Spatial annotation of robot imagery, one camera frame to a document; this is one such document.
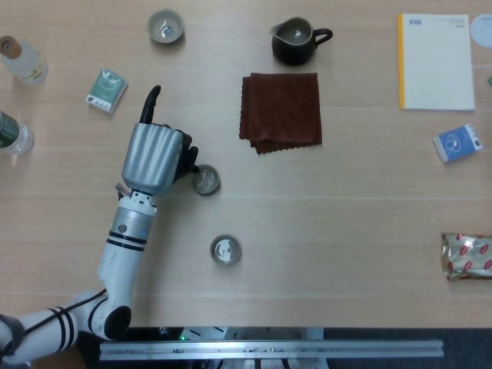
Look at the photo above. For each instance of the white notebook yellow spine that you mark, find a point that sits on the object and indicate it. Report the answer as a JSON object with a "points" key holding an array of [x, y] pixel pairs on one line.
{"points": [[438, 63]]}

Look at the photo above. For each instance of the aluminium rail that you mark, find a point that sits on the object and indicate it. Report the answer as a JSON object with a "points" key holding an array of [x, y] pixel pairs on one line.
{"points": [[269, 350]]}

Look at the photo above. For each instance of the frosted glass bottle cork cap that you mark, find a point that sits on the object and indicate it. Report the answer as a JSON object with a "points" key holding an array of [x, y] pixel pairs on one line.
{"points": [[25, 63]]}

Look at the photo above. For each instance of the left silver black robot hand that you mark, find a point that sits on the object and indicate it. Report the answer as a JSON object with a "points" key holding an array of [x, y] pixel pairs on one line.
{"points": [[151, 157]]}

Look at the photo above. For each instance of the grey flared tea bowl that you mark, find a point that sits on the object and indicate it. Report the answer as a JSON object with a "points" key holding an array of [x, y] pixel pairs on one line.
{"points": [[165, 27]]}

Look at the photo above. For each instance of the round white lid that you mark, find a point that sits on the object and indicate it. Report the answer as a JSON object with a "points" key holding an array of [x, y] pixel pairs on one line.
{"points": [[482, 30]]}

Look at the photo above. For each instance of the blue tea packet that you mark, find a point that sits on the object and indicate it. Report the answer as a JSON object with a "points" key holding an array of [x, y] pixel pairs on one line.
{"points": [[457, 142]]}

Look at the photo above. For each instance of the silver foil bag red prints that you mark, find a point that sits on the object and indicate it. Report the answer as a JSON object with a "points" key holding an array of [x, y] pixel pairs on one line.
{"points": [[469, 257]]}

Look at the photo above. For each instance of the green tea packet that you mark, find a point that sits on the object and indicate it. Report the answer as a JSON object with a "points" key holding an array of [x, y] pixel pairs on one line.
{"points": [[105, 90]]}

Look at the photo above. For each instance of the brown folded tea cloth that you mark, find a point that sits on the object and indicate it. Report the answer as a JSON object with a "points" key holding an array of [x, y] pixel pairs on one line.
{"points": [[280, 111]]}

